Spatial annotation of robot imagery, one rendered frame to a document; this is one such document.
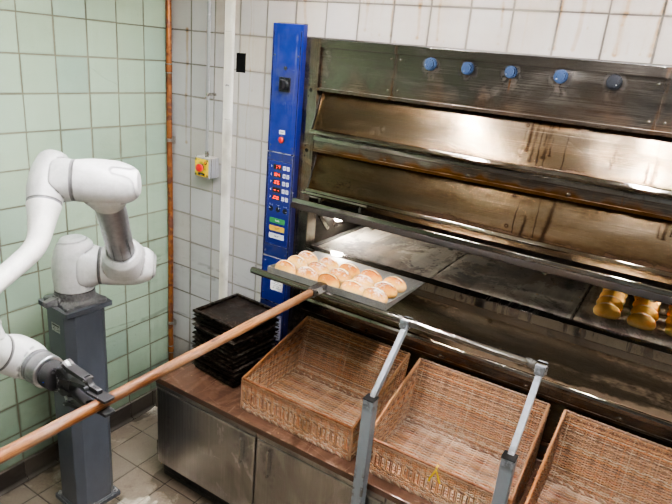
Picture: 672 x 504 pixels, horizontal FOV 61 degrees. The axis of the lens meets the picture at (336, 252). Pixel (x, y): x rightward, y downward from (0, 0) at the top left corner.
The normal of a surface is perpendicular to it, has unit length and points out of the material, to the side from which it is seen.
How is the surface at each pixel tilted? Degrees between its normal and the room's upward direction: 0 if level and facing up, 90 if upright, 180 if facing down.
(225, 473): 90
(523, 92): 90
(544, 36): 90
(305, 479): 90
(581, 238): 70
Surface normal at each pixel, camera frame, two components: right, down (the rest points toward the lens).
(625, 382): -0.47, -0.11
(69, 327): 0.16, 0.33
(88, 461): 0.81, 0.25
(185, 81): -0.53, 0.23
